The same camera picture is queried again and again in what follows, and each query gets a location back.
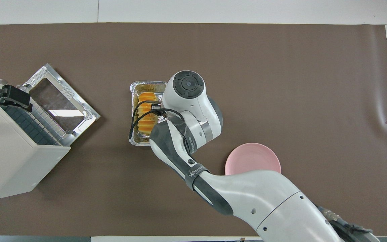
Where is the aluminium foil tray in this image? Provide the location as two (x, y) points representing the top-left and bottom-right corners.
(129, 81), (169, 146)

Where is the orange spiral bread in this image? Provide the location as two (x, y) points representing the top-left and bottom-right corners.
(137, 92), (161, 133)

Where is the white toaster oven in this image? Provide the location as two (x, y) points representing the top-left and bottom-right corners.
(0, 76), (71, 201)

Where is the pink round plate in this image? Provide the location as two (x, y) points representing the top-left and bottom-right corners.
(225, 143), (282, 176)

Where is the brown table mat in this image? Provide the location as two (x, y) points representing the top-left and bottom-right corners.
(0, 23), (387, 237)

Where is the oven wire rack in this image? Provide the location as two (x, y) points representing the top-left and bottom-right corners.
(3, 101), (71, 146)

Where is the glass oven door metal frame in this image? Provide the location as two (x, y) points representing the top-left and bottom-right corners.
(21, 64), (100, 147)

